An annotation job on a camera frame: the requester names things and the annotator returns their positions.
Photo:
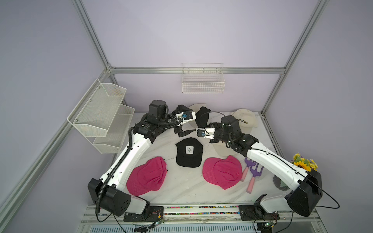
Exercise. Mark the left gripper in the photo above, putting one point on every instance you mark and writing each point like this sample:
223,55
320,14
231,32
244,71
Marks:
179,131

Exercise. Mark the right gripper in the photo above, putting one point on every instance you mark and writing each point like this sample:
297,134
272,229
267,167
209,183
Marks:
216,125

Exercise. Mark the plain black cap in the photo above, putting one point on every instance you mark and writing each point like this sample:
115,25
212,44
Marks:
202,117

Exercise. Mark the black cap with white patch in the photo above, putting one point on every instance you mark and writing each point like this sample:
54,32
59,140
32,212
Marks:
189,153

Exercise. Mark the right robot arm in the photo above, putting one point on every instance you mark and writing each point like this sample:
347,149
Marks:
305,186

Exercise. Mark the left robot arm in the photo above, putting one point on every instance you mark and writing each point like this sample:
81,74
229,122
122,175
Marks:
108,191

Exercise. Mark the cream Colorado cap front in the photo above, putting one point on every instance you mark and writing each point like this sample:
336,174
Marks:
222,150

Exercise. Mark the cream colorado cap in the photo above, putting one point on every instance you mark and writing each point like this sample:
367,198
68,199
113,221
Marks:
222,150
246,118

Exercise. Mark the cream cap back middle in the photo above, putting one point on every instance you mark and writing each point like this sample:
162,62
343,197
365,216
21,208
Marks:
199,108

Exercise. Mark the cream Colorado cap back right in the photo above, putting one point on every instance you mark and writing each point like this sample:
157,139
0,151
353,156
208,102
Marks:
246,118

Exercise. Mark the right magenta cap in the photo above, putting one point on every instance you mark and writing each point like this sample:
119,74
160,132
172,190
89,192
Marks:
224,173

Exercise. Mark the magenta cap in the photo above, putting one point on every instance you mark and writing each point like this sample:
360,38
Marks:
147,177
224,173

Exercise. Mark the purple pink garden fork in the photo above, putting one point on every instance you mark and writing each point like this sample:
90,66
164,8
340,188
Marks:
249,164

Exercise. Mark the left magenta cap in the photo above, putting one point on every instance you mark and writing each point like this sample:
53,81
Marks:
147,177

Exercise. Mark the white two-tier mesh shelf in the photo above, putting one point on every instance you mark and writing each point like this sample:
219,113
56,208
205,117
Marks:
102,118

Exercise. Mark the sunflower bouquet in pot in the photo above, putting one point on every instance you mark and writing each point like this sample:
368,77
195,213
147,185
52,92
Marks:
300,162

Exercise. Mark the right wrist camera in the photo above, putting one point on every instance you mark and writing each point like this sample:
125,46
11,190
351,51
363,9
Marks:
206,133

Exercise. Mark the white wire wall basket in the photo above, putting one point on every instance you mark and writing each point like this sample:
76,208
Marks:
202,78

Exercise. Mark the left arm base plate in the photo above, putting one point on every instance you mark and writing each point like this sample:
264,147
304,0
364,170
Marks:
150,214

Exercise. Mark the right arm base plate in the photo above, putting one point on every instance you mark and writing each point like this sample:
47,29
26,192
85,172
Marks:
251,212

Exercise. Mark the aluminium front rail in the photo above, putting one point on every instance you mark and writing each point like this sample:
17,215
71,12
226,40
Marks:
201,218

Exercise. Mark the aluminium cage frame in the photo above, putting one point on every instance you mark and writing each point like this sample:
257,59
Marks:
18,196

